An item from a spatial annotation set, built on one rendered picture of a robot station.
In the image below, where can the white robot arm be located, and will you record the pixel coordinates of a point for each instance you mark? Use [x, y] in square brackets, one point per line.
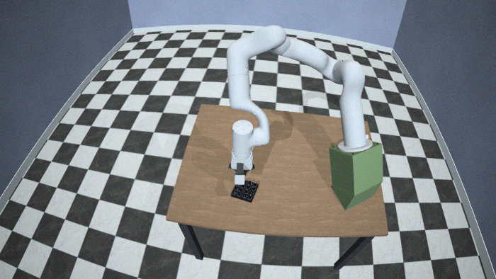
[273, 39]

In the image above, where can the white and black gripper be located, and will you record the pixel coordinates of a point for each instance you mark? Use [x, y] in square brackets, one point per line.
[248, 163]

